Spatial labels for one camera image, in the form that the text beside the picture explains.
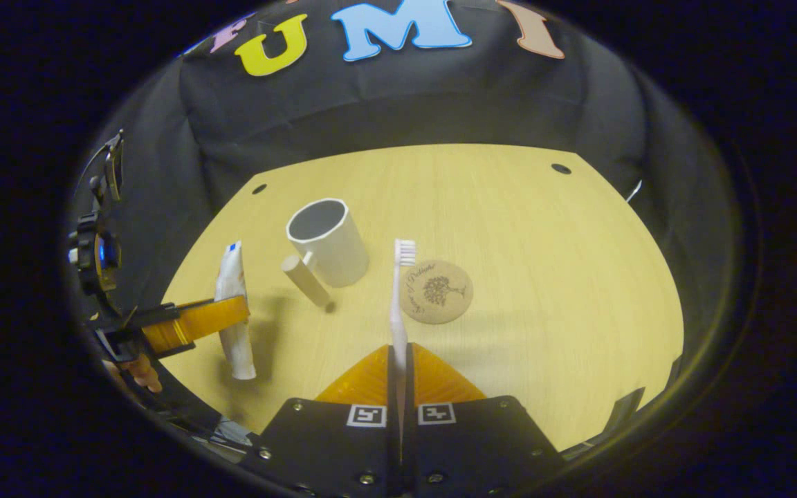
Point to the white toothpaste tube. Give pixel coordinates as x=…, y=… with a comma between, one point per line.
x=232, y=290

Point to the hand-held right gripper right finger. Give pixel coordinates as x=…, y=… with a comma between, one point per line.
x=474, y=443

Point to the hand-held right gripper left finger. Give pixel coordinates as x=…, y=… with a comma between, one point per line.
x=329, y=443

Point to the pale pink toothbrush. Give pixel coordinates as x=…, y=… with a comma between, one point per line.
x=397, y=304

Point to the black backdrop cloth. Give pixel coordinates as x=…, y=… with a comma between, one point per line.
x=385, y=104

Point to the wooden desktop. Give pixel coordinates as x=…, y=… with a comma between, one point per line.
x=544, y=277

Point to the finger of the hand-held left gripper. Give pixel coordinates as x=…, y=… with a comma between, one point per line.
x=198, y=321

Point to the round wooden coaster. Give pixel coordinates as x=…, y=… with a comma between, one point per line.
x=436, y=292

